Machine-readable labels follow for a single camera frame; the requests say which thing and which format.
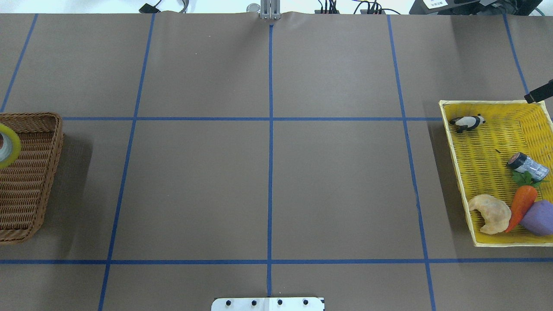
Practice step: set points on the small black-capped bottle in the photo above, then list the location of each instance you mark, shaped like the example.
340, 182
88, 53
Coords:
522, 163

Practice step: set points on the aluminium frame post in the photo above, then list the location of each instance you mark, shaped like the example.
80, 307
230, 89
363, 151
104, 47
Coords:
270, 9

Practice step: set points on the black laptop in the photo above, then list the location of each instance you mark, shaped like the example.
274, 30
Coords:
476, 7

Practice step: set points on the yellow plastic basket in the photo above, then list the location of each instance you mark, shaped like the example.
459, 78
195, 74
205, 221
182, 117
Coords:
479, 158

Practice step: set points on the panda figurine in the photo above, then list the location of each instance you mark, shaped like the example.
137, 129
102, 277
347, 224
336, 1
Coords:
467, 123

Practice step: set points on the toy carrot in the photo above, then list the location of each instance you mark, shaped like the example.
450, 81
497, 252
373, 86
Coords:
525, 196

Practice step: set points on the purple toy block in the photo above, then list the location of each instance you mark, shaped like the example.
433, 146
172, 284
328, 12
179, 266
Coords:
539, 218

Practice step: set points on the toy croissant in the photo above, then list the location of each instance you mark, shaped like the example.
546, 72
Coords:
495, 212

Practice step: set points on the yellow tape roll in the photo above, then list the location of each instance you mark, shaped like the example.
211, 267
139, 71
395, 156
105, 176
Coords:
10, 146

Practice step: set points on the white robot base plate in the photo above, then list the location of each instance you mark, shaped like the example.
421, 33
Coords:
269, 304

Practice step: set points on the brown paper table mat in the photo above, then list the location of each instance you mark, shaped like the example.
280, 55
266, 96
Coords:
220, 155

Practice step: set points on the brown wicker basket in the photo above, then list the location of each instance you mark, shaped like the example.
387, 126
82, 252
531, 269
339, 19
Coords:
26, 183

